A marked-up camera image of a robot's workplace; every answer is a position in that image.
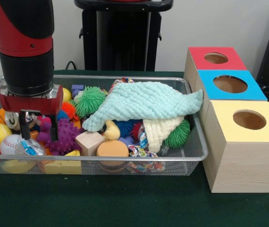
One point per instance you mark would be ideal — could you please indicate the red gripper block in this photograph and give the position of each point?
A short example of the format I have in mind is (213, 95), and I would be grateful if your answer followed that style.
(30, 104)

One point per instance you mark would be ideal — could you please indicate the mint green cloth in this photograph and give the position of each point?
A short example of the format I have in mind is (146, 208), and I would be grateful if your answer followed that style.
(144, 104)

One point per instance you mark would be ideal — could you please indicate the clear mesh bin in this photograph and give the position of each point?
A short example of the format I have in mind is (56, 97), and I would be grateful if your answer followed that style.
(182, 165)

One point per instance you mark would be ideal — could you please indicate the wooden three-hole sorting box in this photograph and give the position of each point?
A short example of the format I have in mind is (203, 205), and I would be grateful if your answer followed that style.
(238, 161)

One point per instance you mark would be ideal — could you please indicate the crushed silver can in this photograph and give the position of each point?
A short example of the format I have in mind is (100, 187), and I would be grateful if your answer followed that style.
(12, 121)

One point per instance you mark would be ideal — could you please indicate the purple spiky ball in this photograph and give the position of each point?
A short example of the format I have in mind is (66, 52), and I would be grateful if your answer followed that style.
(69, 137)

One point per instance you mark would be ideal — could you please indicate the yellow smiley face ball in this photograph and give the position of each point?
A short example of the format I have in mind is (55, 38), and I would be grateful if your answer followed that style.
(67, 94)

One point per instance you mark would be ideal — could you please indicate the wooden cube block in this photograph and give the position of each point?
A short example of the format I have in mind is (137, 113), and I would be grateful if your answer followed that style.
(89, 142)

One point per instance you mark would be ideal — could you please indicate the green spiky ball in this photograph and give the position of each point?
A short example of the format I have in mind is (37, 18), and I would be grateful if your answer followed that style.
(178, 135)
(90, 100)

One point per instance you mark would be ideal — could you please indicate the orange round disc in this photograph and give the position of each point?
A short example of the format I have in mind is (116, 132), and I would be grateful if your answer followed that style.
(112, 149)

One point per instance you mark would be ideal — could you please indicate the dark green table cloth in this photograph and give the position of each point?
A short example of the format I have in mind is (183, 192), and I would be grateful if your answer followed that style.
(125, 203)

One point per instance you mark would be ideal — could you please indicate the cream knitted cloth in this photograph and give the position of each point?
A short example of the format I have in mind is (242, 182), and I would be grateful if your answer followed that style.
(163, 132)

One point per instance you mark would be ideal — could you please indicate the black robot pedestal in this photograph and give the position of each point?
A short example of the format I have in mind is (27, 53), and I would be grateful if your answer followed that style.
(125, 42)

